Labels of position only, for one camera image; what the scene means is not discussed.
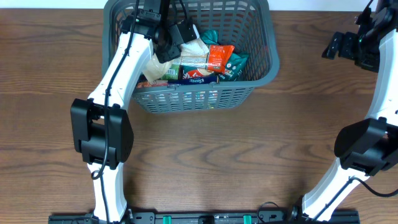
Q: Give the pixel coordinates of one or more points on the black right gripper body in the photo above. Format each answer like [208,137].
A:
[337,45]

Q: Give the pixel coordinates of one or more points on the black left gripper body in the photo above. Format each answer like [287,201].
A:
[167,50]

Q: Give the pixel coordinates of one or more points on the beige paper pouch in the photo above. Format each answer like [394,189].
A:
[154,70]

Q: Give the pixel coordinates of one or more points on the green lidded small jar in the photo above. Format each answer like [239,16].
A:
[172,73]

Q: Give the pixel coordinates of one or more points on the red and yellow snack pack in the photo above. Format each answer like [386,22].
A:
[215,60]

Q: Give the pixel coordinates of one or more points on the colourful tissue multipack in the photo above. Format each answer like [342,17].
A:
[191,81]

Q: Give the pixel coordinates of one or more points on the green Nescafe 3in1 bag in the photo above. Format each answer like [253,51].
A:
[233,69]

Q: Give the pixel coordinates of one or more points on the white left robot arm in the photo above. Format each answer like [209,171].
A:
[102,132]

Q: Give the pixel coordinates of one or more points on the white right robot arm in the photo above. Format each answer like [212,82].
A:
[367,147]

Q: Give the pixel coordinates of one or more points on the grey plastic lattice basket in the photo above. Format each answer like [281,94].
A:
[245,24]

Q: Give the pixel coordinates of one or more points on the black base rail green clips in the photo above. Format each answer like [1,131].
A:
[262,215]

